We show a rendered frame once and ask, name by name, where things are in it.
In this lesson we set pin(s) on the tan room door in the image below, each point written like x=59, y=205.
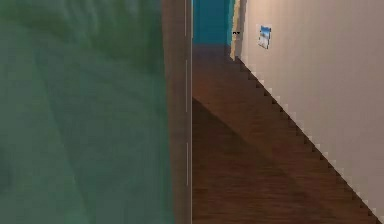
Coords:
x=236, y=20

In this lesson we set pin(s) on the blue framed wall picture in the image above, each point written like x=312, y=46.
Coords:
x=264, y=36

